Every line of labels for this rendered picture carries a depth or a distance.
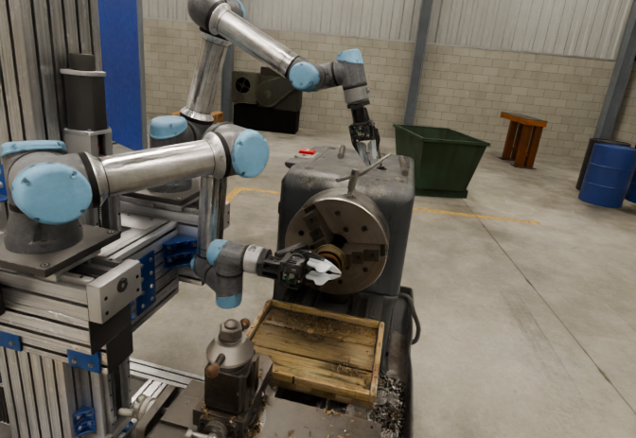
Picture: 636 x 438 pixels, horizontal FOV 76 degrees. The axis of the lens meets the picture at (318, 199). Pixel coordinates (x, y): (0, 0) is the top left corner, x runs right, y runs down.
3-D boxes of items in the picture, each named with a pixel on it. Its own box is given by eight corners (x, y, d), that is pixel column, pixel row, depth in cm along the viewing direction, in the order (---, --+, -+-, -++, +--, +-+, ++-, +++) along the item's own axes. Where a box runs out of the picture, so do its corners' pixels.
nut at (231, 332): (224, 328, 71) (224, 310, 70) (246, 333, 70) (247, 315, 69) (214, 341, 67) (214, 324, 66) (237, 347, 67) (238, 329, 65)
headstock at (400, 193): (307, 219, 205) (313, 143, 193) (402, 236, 196) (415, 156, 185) (267, 272, 149) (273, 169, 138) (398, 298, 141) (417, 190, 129)
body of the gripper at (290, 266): (299, 291, 105) (256, 282, 108) (308, 276, 113) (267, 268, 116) (302, 265, 103) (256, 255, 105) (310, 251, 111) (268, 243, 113)
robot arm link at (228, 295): (228, 289, 125) (229, 256, 122) (247, 306, 118) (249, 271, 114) (204, 296, 120) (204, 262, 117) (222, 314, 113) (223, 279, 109)
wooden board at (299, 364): (267, 308, 128) (268, 297, 126) (382, 333, 121) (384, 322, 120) (226, 374, 100) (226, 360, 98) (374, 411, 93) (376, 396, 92)
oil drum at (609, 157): (570, 194, 671) (586, 141, 645) (608, 198, 668) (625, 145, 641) (590, 205, 615) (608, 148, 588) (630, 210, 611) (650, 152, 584)
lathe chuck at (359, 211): (285, 266, 140) (303, 179, 129) (375, 293, 135) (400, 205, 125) (276, 278, 131) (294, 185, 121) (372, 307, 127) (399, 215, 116)
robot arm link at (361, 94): (344, 90, 130) (370, 84, 128) (347, 104, 131) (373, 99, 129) (341, 91, 123) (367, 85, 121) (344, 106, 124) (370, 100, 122)
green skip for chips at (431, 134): (385, 175, 683) (393, 123, 657) (439, 178, 695) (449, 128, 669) (412, 200, 556) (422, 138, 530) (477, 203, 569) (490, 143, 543)
